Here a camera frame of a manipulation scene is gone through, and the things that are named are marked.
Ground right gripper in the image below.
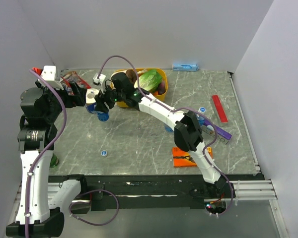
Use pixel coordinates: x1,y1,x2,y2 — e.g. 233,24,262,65
94,82,125,115

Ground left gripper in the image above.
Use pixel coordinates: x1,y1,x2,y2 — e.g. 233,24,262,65
35,79,86,122

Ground blue cap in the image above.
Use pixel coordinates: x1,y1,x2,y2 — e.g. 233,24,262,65
198,107,206,114
101,150,108,157

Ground clear bottle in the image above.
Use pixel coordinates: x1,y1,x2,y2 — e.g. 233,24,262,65
164,124,173,132

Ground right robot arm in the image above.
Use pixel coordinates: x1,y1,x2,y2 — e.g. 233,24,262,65
93,71,227,198

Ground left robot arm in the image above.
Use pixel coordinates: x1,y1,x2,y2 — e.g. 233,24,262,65
5,81,88,238

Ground green glass bottle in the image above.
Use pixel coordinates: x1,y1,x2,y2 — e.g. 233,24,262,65
49,154,59,168

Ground toilet paper roll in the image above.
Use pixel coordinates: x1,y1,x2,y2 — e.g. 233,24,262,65
85,88,99,114

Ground red snack bag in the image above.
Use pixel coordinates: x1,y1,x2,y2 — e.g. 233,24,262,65
61,71,91,95

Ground brown bread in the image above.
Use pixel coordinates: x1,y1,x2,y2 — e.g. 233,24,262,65
125,69,137,84

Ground green lettuce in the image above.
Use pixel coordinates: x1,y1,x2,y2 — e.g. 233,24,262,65
139,69,162,93

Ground yellow plastic bin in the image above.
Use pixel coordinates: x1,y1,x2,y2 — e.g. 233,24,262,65
110,68,168,108

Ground dark eggplant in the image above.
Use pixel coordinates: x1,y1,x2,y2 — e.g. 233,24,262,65
157,81,166,95

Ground blue tissue pack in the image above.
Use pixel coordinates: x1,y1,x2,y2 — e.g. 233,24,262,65
172,64,199,72

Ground orange razor box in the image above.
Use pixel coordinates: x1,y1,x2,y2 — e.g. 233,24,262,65
171,146,210,168

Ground red flat bar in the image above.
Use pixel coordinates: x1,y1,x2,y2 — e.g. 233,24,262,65
211,95,228,123

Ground purple toothpaste box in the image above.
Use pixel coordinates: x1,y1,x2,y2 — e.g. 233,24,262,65
201,120,232,144

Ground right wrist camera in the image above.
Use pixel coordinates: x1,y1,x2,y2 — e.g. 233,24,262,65
93,73,106,93

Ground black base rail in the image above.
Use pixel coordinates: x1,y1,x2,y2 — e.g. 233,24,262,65
48,175,264,211

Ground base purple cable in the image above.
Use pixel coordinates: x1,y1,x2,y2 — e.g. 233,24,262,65
68,189,120,226

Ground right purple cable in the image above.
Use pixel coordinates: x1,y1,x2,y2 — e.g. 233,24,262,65
100,55,235,216

